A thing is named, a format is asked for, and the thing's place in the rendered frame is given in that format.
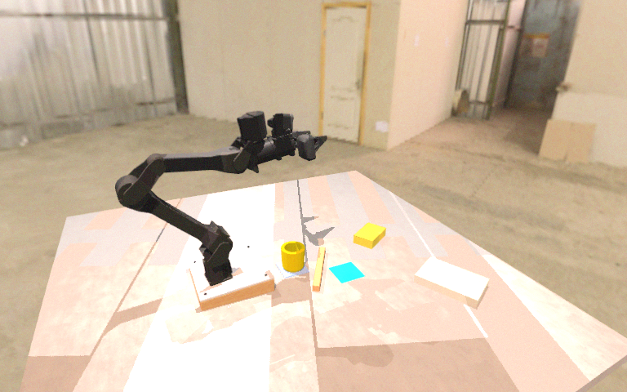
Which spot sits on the yellow cup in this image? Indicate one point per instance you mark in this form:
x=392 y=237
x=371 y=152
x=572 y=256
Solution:
x=293 y=256

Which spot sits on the light wooden plank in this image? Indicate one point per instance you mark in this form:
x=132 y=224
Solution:
x=318 y=271

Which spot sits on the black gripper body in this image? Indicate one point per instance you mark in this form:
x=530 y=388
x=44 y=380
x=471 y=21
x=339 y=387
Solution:
x=304 y=144

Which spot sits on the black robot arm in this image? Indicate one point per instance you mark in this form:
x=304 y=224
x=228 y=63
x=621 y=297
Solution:
x=134 y=189

